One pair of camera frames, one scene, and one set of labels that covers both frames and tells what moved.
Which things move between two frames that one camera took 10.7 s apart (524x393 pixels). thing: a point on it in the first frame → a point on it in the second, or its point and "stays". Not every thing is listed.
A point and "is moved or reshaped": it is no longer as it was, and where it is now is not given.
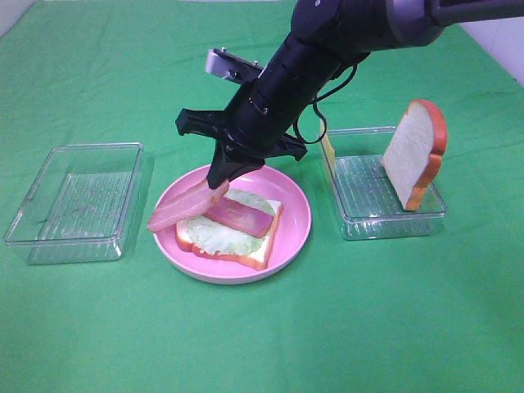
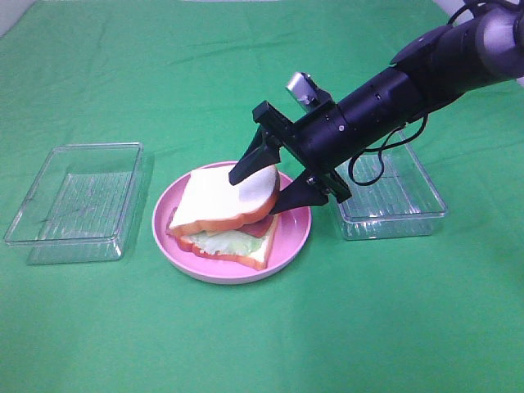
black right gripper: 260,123 → 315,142
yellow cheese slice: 328,149 is moved or reshaped
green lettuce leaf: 209,236 stays
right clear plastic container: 368,205 stays
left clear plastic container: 76,209 stays
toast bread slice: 413,159 → 210,200
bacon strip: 195,201 → 168,231
